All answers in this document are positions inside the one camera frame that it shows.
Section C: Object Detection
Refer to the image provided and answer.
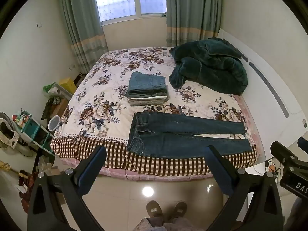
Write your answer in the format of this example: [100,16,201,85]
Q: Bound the folded light grey pants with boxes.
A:
[128,94,169,107]

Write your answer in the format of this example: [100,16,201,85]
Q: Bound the brown slipper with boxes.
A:
[146,200,164,222]
[169,201,188,221]

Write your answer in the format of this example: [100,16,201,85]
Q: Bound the yellow box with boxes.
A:
[59,77,78,93]

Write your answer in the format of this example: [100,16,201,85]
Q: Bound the pile of floor clutter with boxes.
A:
[14,153,61,206]

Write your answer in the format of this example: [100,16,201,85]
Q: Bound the white bucket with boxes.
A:
[48,115,61,132]

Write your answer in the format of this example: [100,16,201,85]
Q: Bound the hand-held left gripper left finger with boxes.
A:
[27,145,107,231]

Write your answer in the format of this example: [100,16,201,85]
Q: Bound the dark blue jeans pants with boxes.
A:
[126,112,252,159]

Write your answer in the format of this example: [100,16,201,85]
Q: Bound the window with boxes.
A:
[93,0,168,26]

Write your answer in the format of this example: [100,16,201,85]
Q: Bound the folded blue jeans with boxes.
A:
[127,71,168,98]

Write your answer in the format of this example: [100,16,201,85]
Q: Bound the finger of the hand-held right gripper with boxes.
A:
[297,137,308,150]
[270,141,308,172]

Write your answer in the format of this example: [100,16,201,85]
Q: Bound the dark cloth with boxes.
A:
[41,96,61,121]

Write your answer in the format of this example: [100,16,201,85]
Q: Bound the white nightstand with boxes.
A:
[244,161,275,178]

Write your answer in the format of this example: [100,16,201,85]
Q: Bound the dark green plush blanket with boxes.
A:
[168,37,248,96]

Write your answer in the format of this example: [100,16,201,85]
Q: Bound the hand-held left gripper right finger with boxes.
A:
[206,145,283,231]

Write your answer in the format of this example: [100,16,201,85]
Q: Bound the tangle of cables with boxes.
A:
[264,157,283,181]

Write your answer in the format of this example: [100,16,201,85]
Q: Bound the brown wooden cabinet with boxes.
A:
[51,97,69,116]

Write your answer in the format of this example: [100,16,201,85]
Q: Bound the white headboard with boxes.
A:
[217,28,308,151]

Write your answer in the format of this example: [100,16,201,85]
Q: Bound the teal shelf rack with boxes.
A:
[20,114,55,155]

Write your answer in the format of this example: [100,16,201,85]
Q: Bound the bed with floral sheet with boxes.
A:
[49,46,263,181]

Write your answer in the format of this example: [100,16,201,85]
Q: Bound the green plastic bag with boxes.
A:
[43,82,58,94]

